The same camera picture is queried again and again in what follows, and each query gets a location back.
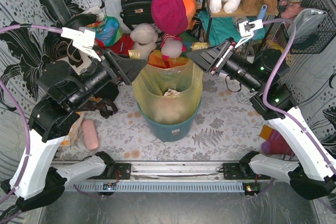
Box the yellow trash bag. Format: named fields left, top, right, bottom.
left=132, top=60, right=203, bottom=125

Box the teal trash bin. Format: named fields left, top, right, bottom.
left=137, top=100, right=202, bottom=142

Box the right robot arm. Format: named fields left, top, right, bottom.
left=187, top=38, right=335, bottom=200

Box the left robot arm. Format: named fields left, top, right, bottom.
left=1, top=49, right=147, bottom=212

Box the cream canvas tote bag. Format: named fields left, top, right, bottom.
left=66, top=42, right=91, bottom=74

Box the colourful printed bag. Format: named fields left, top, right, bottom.
left=87, top=16, right=123, bottom=48

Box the brown patterned bag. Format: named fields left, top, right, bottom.
left=76, top=98, right=118, bottom=119

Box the crumpled paper trash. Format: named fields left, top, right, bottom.
left=163, top=89, right=180, bottom=97

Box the magenta cloth bag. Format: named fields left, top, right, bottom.
left=151, top=0, right=188, bottom=35

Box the rainbow striped cloth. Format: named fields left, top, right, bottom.
left=146, top=31, right=204, bottom=69

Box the wooden metal shelf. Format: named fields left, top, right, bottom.
left=198, top=0, right=279, bottom=51

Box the cream plush bear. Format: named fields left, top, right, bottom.
left=130, top=23, right=158, bottom=60

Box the white pink plush doll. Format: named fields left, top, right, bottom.
left=161, top=33, right=186, bottom=60

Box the yellow duck plush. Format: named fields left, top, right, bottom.
left=265, top=38, right=284, bottom=68

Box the blue floor mop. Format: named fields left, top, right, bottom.
left=256, top=5, right=269, bottom=41

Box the black round hat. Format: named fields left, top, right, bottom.
left=63, top=14, right=98, bottom=30

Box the black leather handbag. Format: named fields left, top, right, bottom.
left=120, top=0, right=154, bottom=30

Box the orange plush toy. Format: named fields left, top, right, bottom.
left=182, top=0, right=197, bottom=30

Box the pink glasses case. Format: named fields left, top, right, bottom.
left=82, top=120, right=99, bottom=151

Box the orange checkered cloth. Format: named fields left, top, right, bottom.
left=60, top=112, right=85, bottom=147

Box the silver foil pouch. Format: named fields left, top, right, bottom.
left=294, top=8, right=328, bottom=39

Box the red purple sock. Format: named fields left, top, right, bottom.
left=259, top=125, right=293, bottom=155

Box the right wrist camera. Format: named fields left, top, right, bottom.
left=235, top=19, right=263, bottom=48

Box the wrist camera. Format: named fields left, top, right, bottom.
left=235, top=19, right=263, bottom=48
left=61, top=27, right=99, bottom=59

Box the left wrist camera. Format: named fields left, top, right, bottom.
left=61, top=27, right=99, bottom=59

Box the black wire basket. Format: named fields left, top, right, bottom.
left=278, top=0, right=333, bottom=54

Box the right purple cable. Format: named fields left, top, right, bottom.
left=244, top=18, right=336, bottom=214

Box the purple cable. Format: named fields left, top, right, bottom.
left=0, top=23, right=106, bottom=224
left=244, top=18, right=336, bottom=214

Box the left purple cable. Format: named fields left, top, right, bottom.
left=0, top=23, right=106, bottom=224

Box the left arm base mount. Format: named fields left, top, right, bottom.
left=89, top=163, right=131, bottom=180

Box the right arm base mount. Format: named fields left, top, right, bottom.
left=222, top=163, right=271, bottom=180

